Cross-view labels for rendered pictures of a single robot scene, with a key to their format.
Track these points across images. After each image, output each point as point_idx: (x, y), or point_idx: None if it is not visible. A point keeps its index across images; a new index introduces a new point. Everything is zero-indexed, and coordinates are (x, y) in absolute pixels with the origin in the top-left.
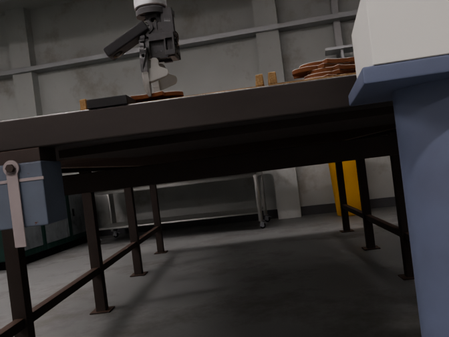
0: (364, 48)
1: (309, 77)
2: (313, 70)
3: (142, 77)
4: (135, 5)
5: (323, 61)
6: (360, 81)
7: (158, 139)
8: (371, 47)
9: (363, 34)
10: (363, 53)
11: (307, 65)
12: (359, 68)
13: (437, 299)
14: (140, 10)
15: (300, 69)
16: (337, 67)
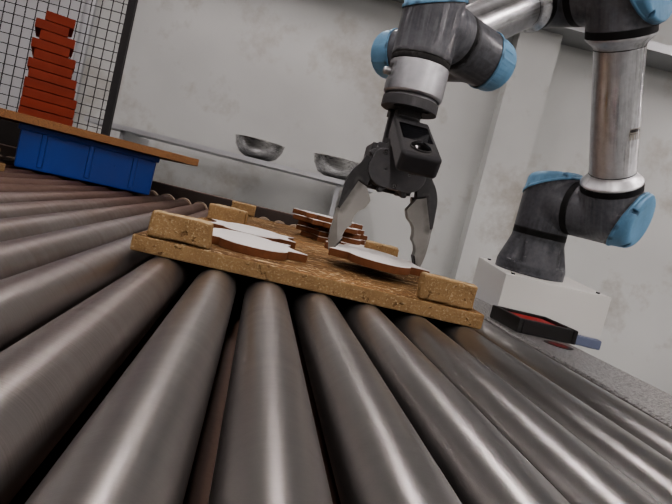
0: (572, 316)
1: (355, 242)
2: (356, 235)
3: (429, 238)
4: (436, 92)
5: (354, 224)
6: (585, 343)
7: None
8: (601, 330)
9: (579, 311)
10: (561, 315)
11: (351, 225)
12: (525, 309)
13: None
14: (436, 109)
15: (355, 231)
16: (364, 238)
